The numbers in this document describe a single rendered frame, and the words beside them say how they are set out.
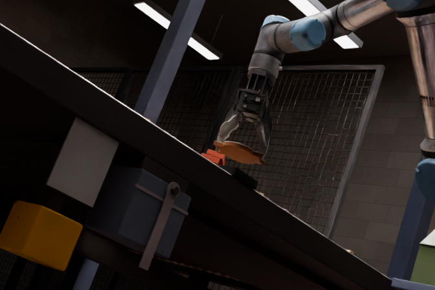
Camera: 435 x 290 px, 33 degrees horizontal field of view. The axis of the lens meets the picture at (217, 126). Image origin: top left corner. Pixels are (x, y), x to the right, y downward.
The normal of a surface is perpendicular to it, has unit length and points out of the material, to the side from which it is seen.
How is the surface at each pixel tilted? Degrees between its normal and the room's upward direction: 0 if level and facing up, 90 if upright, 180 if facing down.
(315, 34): 91
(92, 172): 90
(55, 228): 90
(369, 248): 90
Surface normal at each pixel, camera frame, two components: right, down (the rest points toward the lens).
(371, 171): -0.67, -0.44
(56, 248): 0.72, 0.05
